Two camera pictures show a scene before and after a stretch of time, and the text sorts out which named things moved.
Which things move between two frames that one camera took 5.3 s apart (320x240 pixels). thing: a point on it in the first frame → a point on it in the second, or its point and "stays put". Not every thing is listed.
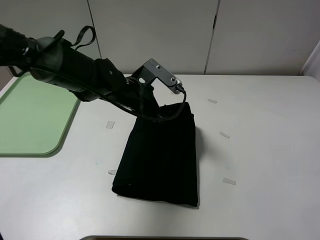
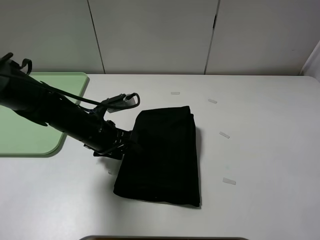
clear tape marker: (212, 101) stays put
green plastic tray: (35, 116) stays put
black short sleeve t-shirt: (158, 160) stays put
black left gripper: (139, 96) → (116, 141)
